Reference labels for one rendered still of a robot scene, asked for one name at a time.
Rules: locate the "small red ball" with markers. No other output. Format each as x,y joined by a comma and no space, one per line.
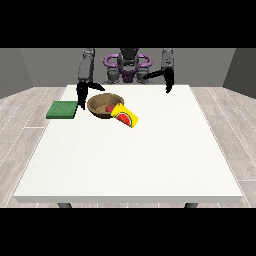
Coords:
109,108

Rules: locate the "grey robot trunk purple rings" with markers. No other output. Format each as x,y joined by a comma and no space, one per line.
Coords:
127,66

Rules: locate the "yellow cup with melon print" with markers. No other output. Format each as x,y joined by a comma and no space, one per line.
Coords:
125,116

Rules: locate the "green square pad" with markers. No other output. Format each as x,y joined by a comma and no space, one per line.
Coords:
62,109

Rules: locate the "brown wooden bowl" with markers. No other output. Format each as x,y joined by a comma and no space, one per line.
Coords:
99,106

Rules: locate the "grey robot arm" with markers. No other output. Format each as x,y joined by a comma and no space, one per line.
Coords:
167,60
86,66

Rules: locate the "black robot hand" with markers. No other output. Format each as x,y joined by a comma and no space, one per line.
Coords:
82,91
167,76

